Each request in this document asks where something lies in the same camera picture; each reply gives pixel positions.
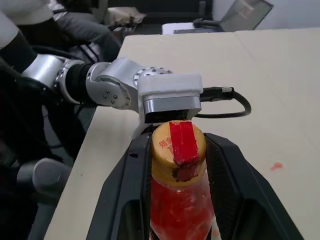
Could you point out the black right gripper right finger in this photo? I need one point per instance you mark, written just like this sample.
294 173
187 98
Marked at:
240 190

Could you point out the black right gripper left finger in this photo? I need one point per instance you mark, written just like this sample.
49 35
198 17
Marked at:
120 190

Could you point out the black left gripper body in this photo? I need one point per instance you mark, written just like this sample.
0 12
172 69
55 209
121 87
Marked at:
165 116

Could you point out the clear bottle with red drink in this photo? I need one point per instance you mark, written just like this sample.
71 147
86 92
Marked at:
180 205

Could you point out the grey rounded robot hip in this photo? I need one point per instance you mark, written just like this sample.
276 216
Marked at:
47 177

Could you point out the white flat box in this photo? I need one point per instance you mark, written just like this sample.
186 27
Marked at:
177 27

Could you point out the beige crumpled bag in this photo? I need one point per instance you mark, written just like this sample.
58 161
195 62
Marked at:
125 16

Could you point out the seated person in grey trousers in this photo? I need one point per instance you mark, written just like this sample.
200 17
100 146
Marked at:
85 30

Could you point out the open grey laptop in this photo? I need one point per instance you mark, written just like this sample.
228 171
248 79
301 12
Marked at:
246 15

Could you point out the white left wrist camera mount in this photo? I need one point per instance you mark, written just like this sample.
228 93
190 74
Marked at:
170 83

